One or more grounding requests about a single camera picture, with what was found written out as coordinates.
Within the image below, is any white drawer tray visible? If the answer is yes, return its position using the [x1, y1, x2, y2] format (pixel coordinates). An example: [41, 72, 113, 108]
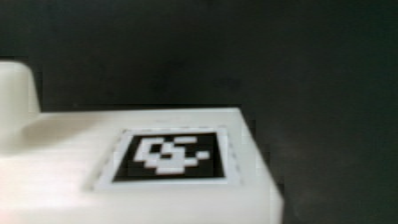
[0, 61, 285, 224]

